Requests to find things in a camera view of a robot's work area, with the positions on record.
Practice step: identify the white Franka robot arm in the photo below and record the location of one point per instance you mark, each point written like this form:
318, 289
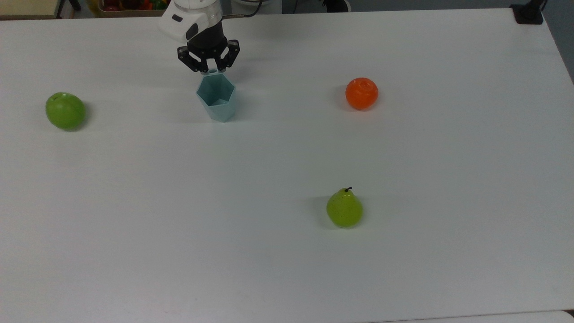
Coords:
179, 22

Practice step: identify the green toy pear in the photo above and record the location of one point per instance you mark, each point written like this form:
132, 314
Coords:
344, 210

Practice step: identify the basket of toy fruit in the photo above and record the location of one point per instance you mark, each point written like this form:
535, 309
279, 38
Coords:
130, 10

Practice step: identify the black mount base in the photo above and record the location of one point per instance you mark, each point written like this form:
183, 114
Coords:
528, 12

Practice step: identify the black floor object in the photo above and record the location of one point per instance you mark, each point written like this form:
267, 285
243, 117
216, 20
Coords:
337, 4

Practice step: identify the teal hexagonal mug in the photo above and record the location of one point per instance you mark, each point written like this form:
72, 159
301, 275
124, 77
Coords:
217, 101

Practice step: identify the green toy apple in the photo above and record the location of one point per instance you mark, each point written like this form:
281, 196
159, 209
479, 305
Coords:
65, 111

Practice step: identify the wooden furniture piece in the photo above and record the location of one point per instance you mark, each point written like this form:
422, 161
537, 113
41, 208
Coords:
29, 8

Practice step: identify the orange toy fruit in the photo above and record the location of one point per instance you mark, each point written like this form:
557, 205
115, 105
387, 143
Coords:
362, 93

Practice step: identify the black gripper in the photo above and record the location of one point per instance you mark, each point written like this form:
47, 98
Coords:
208, 42

